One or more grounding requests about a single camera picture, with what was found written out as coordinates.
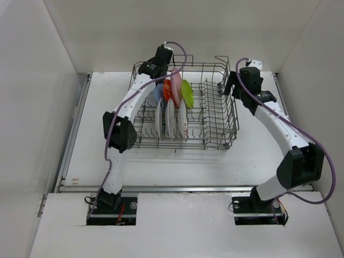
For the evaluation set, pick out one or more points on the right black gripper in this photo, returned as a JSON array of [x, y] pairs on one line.
[[233, 79]]

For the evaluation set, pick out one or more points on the blue plastic plate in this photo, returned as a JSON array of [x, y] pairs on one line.
[[158, 93]]

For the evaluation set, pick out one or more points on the grey wire dish rack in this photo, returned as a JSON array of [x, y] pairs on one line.
[[212, 122]]

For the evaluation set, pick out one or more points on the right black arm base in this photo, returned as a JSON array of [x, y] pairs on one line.
[[245, 213]]

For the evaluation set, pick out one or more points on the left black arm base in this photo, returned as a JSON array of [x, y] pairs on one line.
[[124, 215]]

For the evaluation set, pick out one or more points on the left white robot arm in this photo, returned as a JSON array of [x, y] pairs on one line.
[[119, 132]]

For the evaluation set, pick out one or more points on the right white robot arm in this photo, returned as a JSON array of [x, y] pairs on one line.
[[302, 160]]

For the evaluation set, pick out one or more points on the pink plastic plate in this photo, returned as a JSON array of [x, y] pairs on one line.
[[176, 81]]

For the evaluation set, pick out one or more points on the orange patterned plate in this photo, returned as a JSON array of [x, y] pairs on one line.
[[167, 90]]

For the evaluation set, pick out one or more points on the green plastic plate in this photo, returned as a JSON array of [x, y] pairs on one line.
[[187, 93]]

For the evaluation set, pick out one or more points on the left white ceramic plate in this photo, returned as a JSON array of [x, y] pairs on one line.
[[158, 118]]

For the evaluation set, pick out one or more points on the white ceramic plate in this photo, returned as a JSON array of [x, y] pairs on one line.
[[170, 120], [158, 118]]

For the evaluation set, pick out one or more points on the right white printed plate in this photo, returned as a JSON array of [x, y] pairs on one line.
[[182, 120]]

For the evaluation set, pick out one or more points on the middle white ceramic plate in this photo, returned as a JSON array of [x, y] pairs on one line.
[[170, 120]]

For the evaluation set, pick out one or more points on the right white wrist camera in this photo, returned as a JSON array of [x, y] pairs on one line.
[[254, 63]]

